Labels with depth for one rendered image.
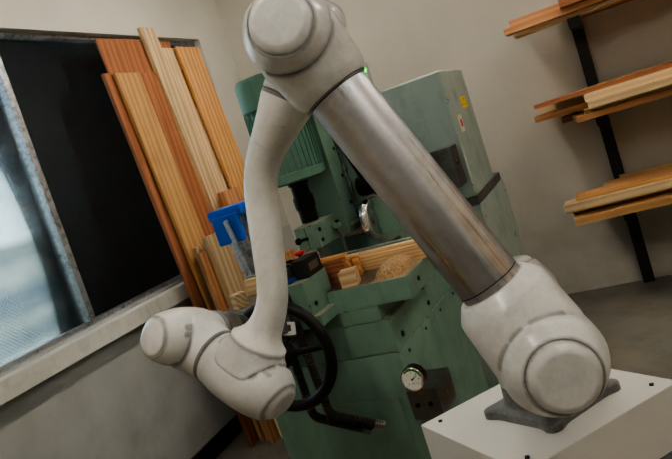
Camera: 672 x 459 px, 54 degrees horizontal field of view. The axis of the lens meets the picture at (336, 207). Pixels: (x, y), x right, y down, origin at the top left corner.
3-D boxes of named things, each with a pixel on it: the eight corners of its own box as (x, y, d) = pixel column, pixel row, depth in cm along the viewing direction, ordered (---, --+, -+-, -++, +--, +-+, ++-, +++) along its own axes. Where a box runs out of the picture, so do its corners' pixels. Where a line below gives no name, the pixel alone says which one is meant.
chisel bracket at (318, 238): (302, 258, 186) (292, 229, 186) (323, 245, 199) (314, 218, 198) (324, 252, 183) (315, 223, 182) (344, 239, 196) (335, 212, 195)
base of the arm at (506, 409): (638, 377, 117) (628, 347, 117) (555, 434, 107) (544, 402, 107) (561, 368, 133) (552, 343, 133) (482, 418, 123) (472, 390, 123)
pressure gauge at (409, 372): (406, 400, 162) (396, 369, 161) (411, 393, 165) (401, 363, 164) (430, 397, 159) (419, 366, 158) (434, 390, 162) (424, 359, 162)
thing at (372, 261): (284, 289, 196) (279, 276, 196) (287, 287, 198) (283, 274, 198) (455, 251, 171) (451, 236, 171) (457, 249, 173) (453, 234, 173)
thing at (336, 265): (289, 294, 186) (281, 272, 185) (291, 293, 187) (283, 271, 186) (349, 281, 177) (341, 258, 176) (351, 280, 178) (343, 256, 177)
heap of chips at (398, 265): (371, 282, 167) (367, 268, 167) (390, 266, 179) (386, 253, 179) (403, 275, 163) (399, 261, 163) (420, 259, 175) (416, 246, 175)
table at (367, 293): (202, 349, 181) (195, 328, 181) (259, 310, 208) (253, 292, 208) (401, 312, 154) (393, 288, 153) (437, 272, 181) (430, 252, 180)
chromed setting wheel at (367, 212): (365, 245, 191) (352, 204, 190) (380, 234, 202) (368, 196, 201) (374, 242, 189) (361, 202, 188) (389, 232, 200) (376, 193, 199)
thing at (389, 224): (375, 237, 198) (363, 199, 197) (383, 231, 204) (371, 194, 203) (403, 230, 194) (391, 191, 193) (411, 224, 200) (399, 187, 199)
